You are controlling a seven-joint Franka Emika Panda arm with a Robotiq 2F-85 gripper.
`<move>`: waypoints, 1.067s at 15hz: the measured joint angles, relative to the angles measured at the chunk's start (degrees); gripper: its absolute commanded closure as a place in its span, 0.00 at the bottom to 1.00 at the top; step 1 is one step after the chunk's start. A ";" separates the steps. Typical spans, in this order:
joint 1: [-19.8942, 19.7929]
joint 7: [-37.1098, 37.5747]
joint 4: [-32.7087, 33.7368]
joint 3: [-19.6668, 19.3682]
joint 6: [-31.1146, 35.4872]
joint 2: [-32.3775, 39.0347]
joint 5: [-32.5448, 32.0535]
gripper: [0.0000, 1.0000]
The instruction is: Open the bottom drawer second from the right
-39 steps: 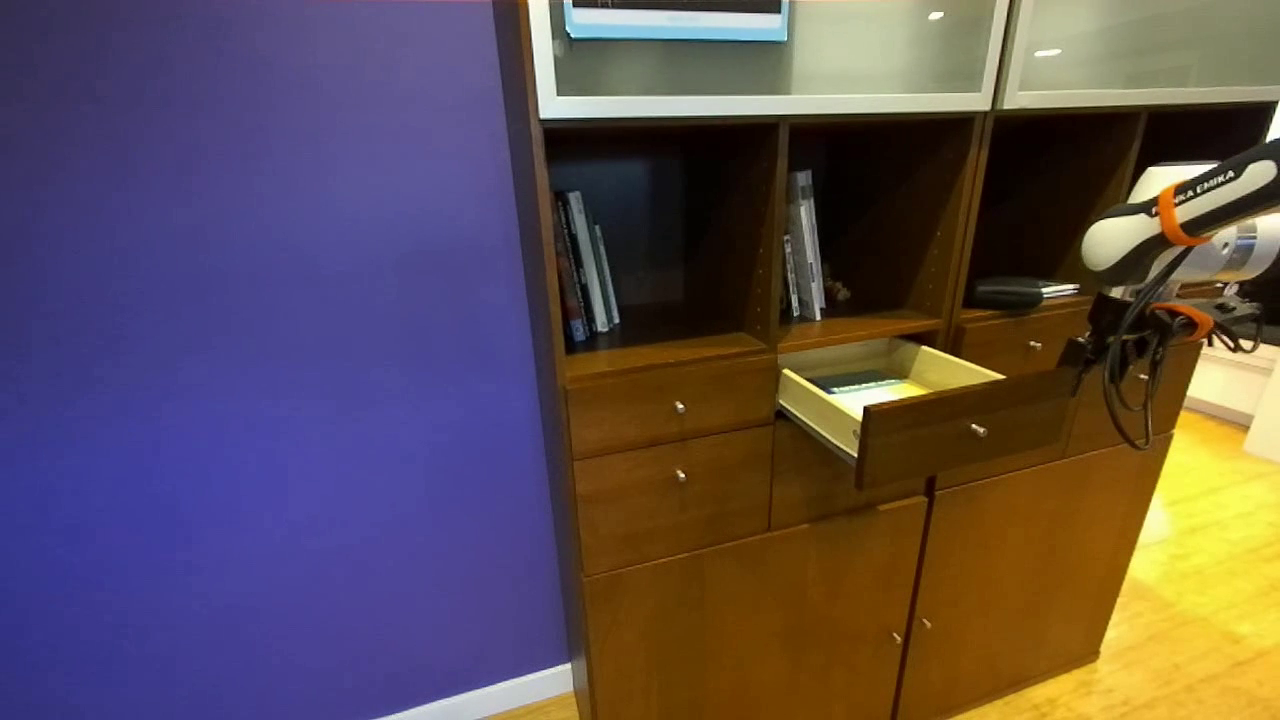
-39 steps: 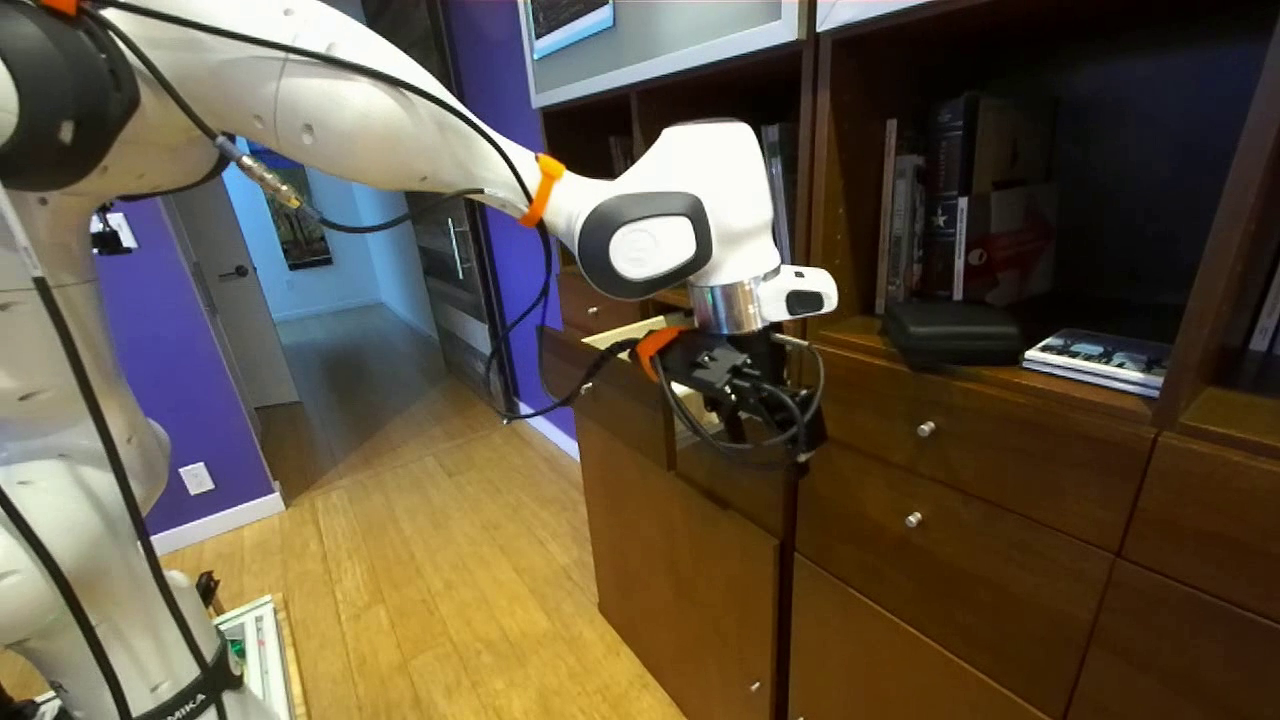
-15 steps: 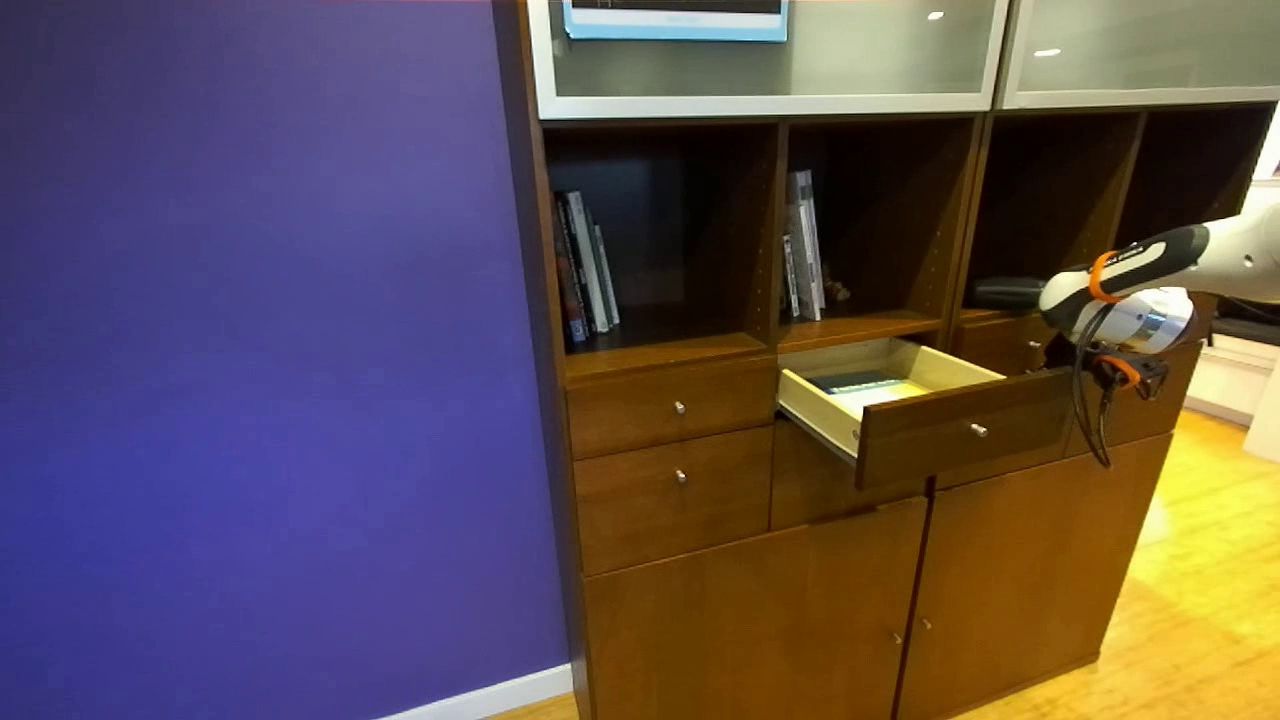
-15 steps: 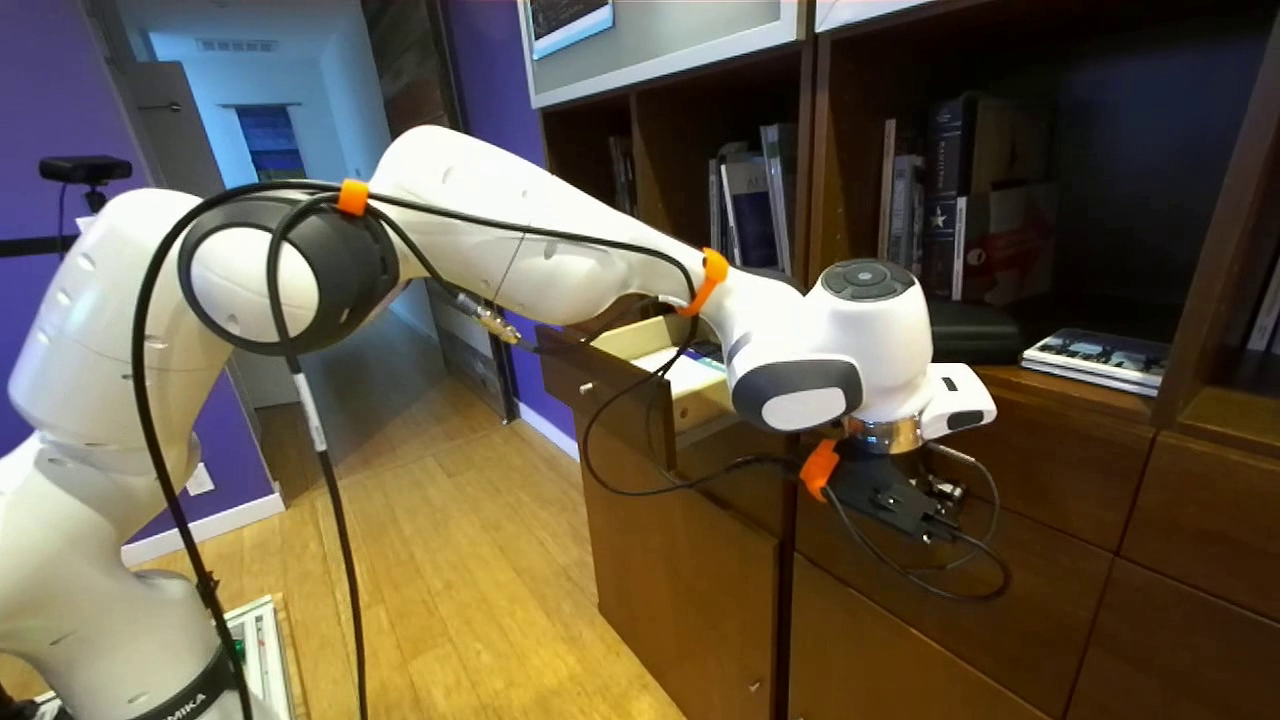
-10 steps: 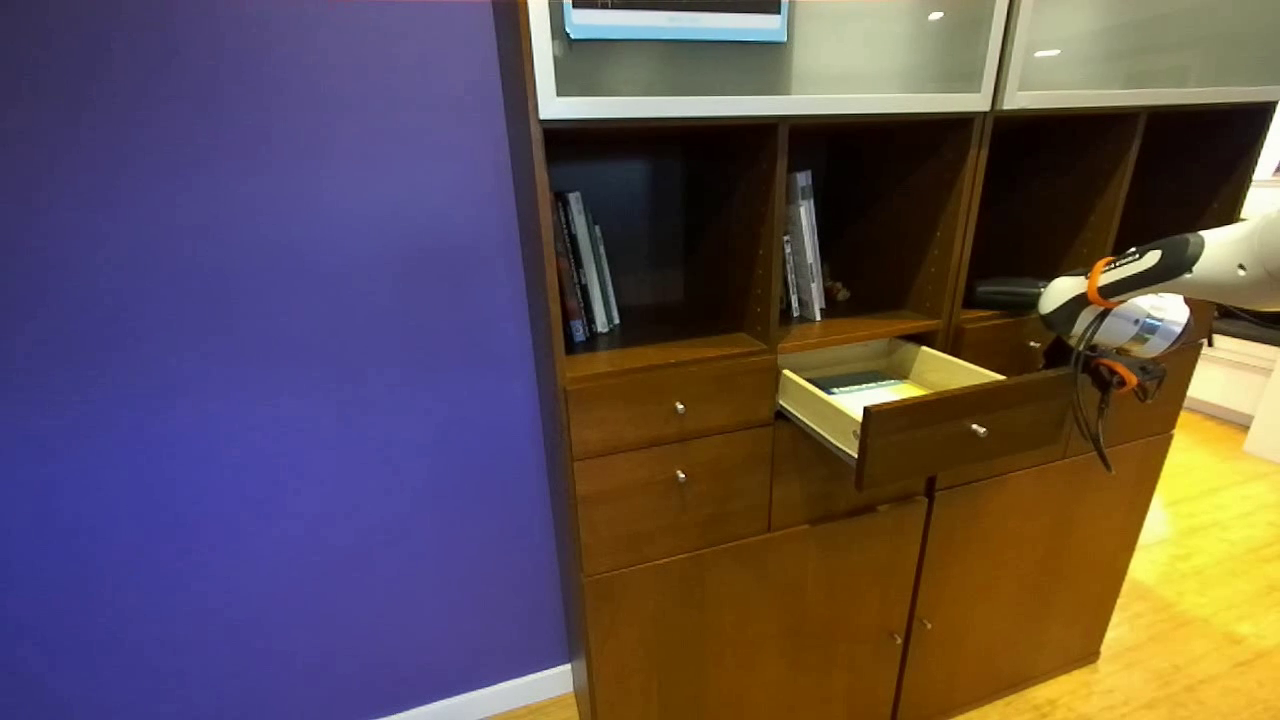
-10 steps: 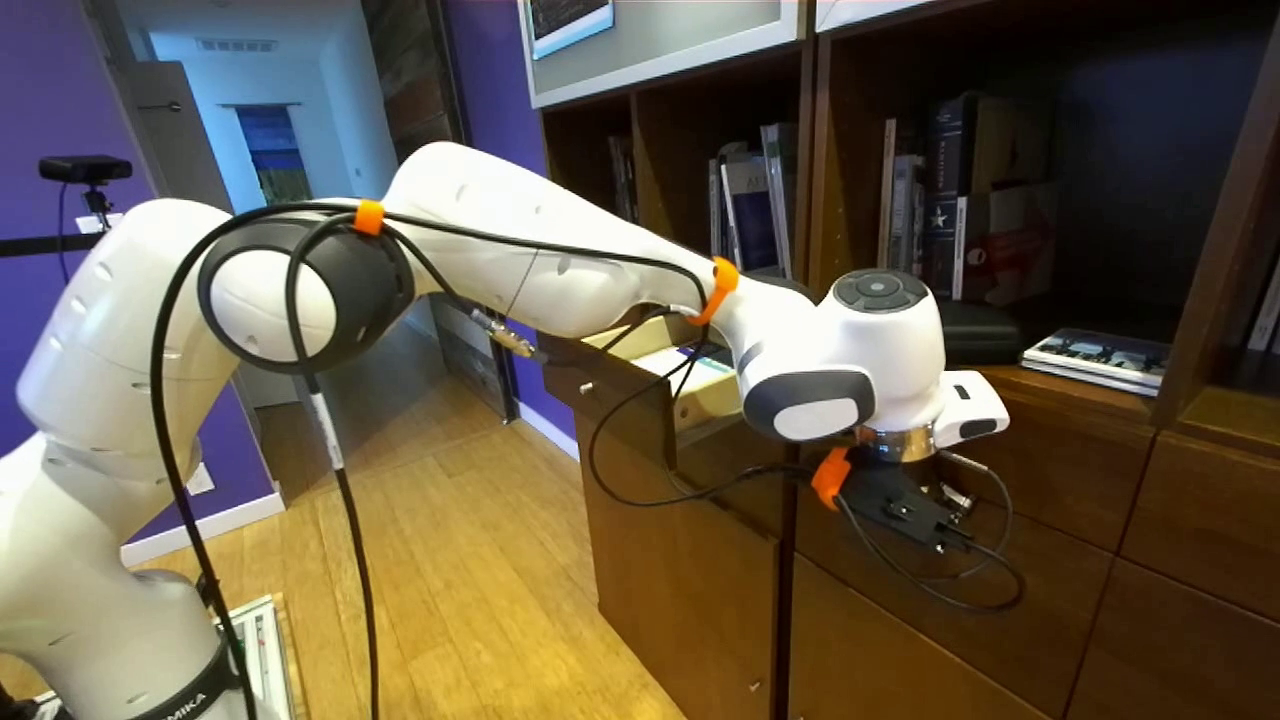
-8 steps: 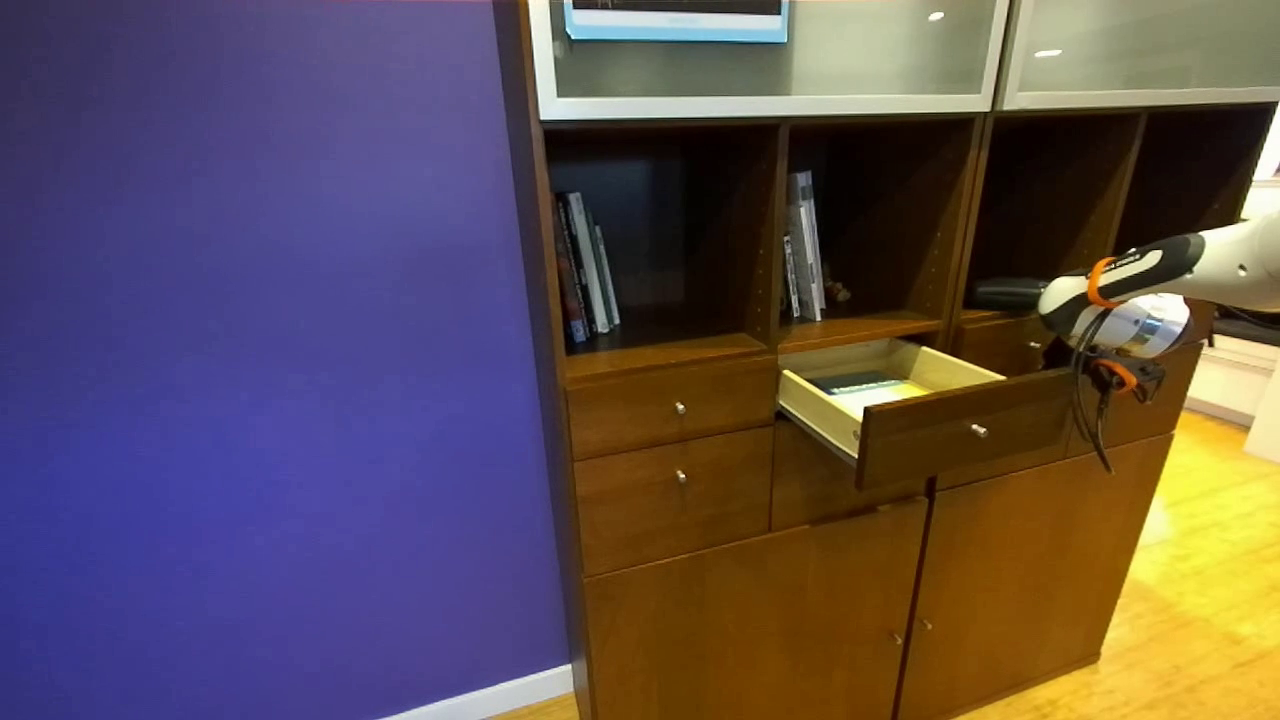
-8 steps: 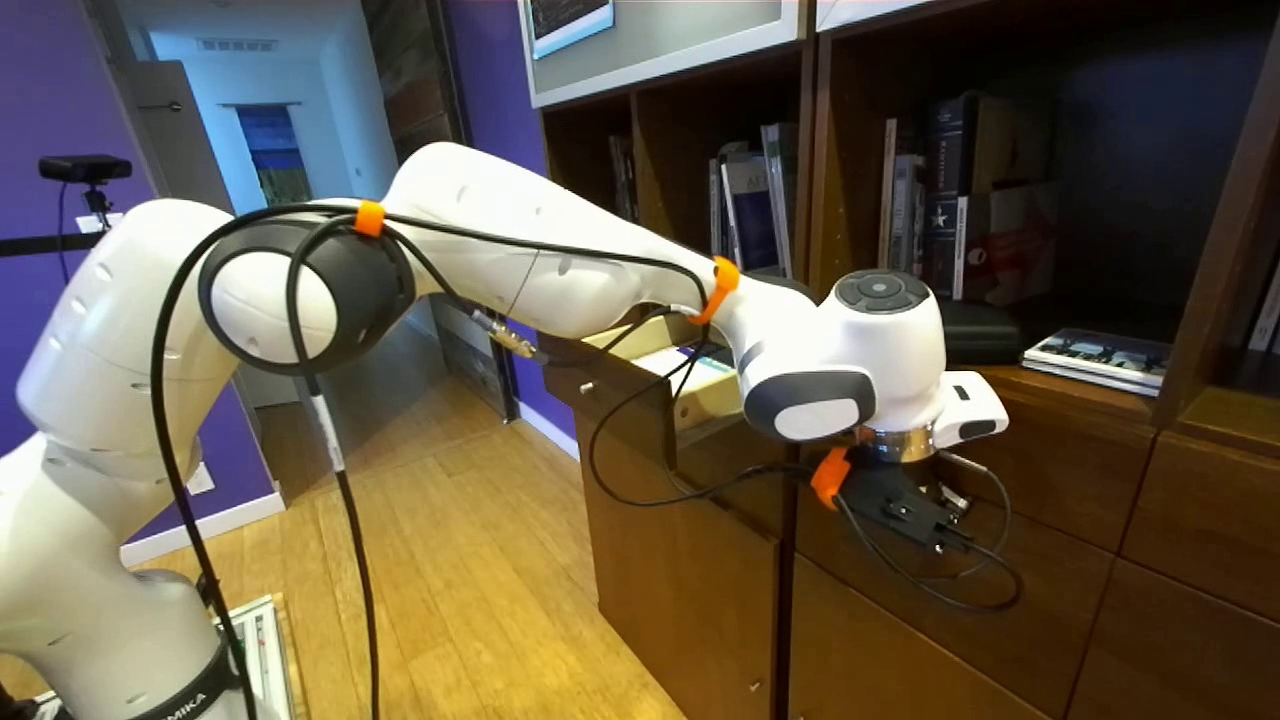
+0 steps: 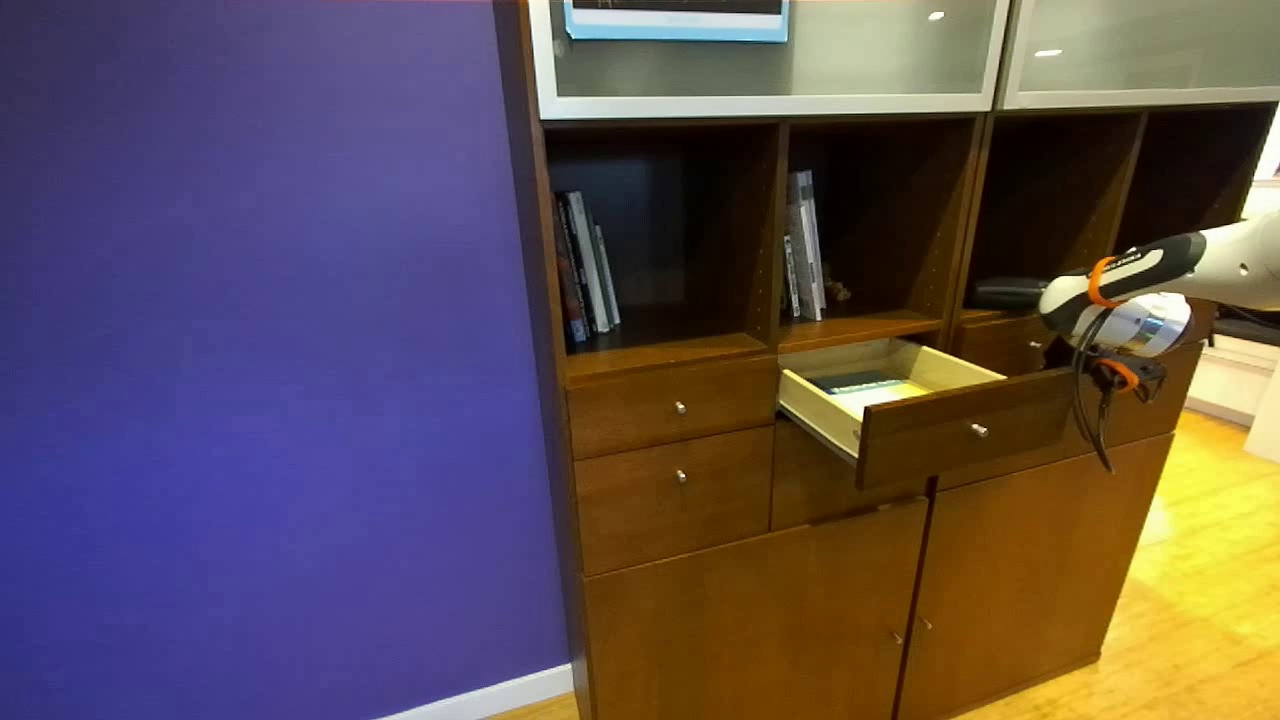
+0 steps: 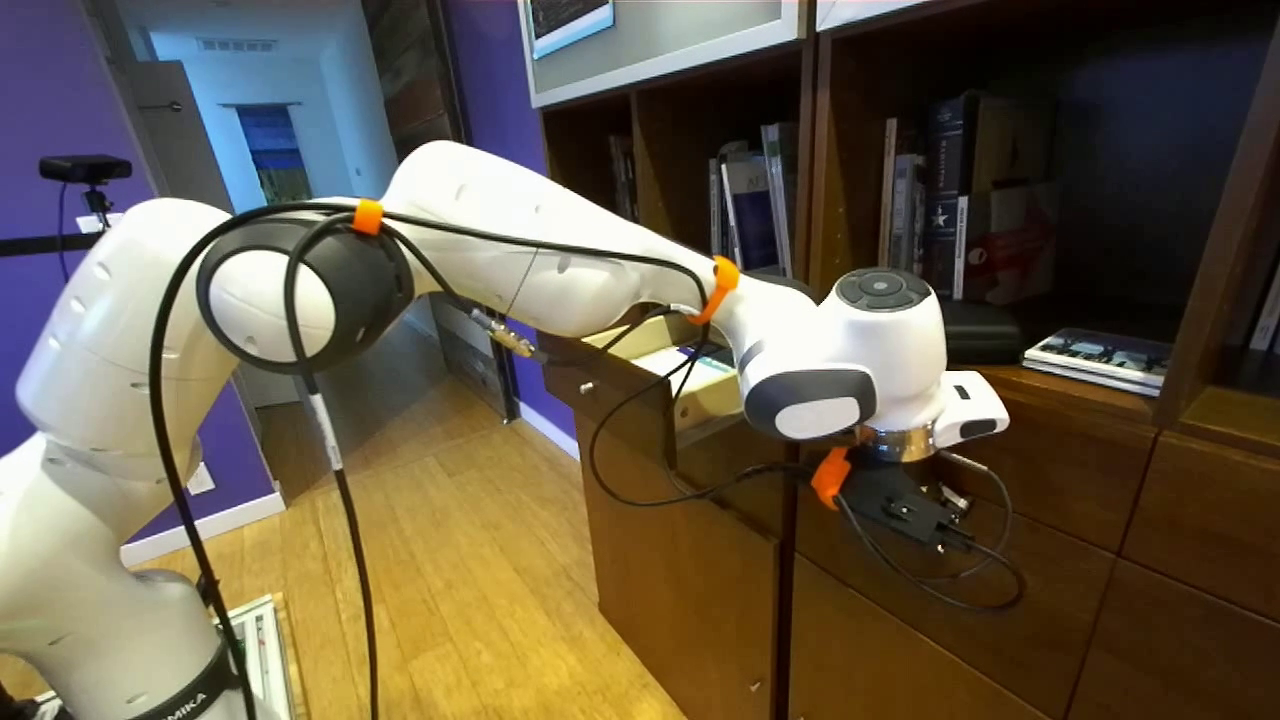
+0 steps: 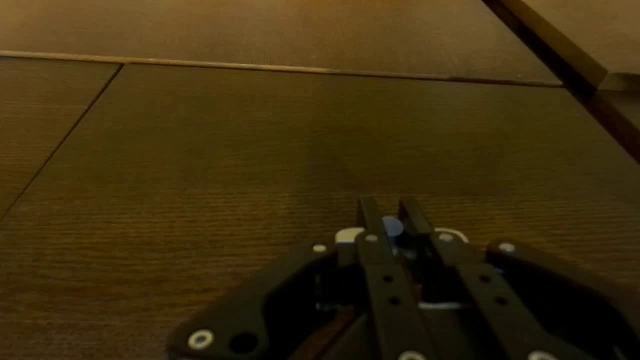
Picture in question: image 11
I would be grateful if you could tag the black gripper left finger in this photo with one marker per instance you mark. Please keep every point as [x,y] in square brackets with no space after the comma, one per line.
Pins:
[393,301]

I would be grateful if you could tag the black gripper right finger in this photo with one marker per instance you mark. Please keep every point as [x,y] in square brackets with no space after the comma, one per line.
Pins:
[493,292]

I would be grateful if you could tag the small silver drawer knob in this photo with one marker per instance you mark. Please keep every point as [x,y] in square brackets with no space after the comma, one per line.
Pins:
[393,226]

